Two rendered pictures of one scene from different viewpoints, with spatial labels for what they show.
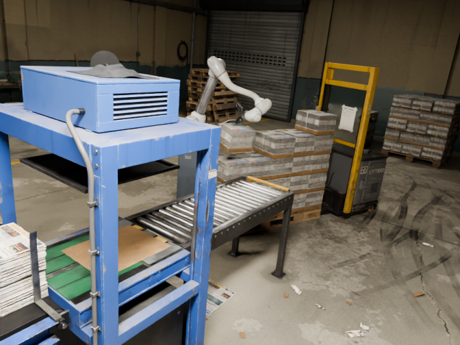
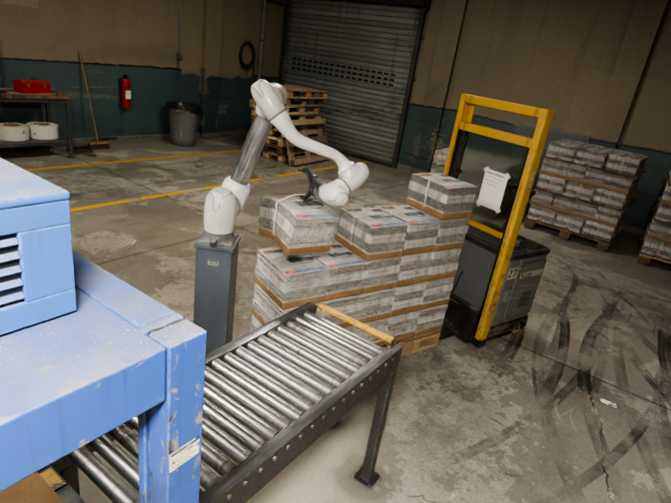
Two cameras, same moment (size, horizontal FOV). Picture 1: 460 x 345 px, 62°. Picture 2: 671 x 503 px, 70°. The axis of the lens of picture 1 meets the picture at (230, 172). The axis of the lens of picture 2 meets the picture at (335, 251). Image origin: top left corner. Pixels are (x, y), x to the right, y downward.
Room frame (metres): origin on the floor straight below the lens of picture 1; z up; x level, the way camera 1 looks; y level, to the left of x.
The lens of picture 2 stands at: (1.14, -0.09, 1.98)
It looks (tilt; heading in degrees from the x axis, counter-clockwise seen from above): 22 degrees down; 357
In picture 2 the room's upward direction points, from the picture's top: 9 degrees clockwise
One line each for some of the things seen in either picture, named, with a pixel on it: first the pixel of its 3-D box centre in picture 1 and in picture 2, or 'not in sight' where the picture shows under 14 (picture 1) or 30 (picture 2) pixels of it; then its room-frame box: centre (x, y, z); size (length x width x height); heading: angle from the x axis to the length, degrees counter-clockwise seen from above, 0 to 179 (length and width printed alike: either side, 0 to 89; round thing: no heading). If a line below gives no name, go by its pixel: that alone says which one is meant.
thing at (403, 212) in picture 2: (296, 133); (407, 213); (4.27, -0.70, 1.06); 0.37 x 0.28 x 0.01; 35
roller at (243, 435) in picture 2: (202, 213); (216, 415); (2.48, 0.17, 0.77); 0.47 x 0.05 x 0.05; 54
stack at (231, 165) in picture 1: (259, 189); (341, 306); (4.04, -0.34, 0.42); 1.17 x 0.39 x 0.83; 124
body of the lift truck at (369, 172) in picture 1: (349, 177); (485, 277); (4.90, -1.61, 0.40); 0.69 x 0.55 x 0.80; 34
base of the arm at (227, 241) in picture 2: not in sight; (218, 236); (3.51, 0.41, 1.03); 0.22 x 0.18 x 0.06; 179
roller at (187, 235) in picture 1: (169, 228); (130, 470); (2.21, 0.36, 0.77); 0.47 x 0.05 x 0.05; 54
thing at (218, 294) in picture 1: (209, 296); not in sight; (2.60, 0.07, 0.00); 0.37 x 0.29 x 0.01; 144
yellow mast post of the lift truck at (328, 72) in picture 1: (319, 131); (443, 205); (4.96, -1.12, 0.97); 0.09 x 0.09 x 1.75; 34
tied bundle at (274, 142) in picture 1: (274, 144); (369, 232); (4.12, -0.46, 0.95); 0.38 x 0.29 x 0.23; 33
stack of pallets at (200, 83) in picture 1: (212, 94); (287, 122); (10.81, 0.69, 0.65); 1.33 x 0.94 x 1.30; 148
